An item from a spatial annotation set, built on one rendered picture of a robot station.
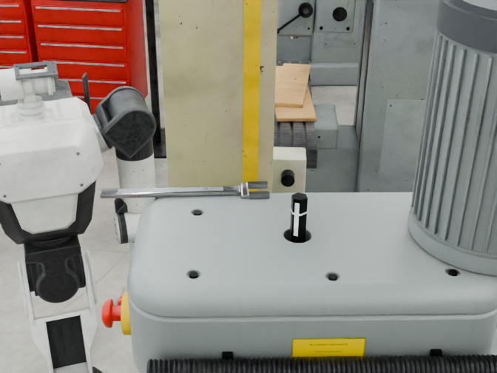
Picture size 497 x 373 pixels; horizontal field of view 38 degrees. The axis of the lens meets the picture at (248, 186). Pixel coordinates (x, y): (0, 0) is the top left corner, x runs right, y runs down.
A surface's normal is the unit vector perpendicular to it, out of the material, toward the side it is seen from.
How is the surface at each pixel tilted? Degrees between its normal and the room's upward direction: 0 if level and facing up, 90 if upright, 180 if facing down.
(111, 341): 0
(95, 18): 90
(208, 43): 90
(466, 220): 90
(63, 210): 90
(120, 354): 0
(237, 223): 0
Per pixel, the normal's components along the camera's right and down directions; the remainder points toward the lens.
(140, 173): 0.28, 0.47
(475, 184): -0.57, 0.40
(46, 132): 0.23, -0.29
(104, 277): 0.01, -0.87
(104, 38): -0.11, 0.49
